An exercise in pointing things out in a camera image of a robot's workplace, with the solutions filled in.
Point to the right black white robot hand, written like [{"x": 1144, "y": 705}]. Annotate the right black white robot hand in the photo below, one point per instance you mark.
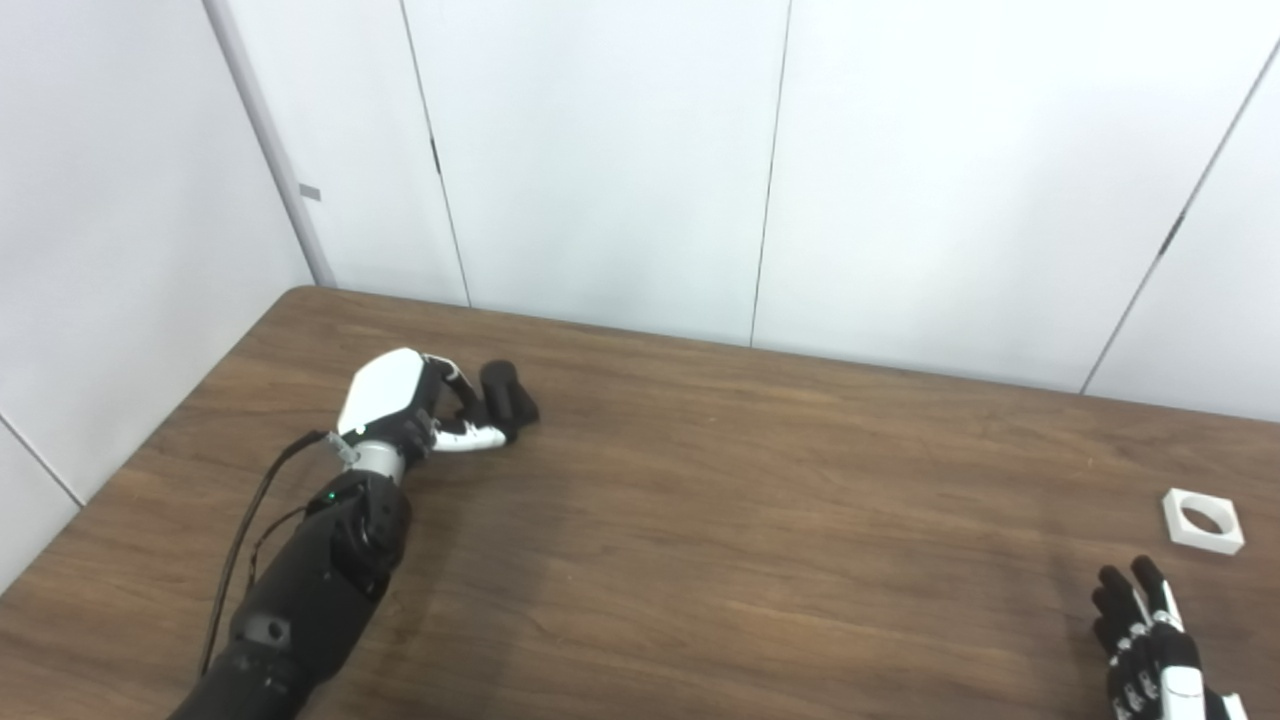
[{"x": 1160, "y": 660}]

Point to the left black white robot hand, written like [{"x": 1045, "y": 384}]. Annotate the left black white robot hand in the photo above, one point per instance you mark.
[{"x": 385, "y": 395}]

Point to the black peg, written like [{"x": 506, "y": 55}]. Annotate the black peg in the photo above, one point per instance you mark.
[{"x": 510, "y": 395}]

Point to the white square piece with hole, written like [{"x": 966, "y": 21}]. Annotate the white square piece with hole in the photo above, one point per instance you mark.
[{"x": 1178, "y": 525}]

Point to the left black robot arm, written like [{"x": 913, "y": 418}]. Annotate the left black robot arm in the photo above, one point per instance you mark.
[{"x": 320, "y": 580}]

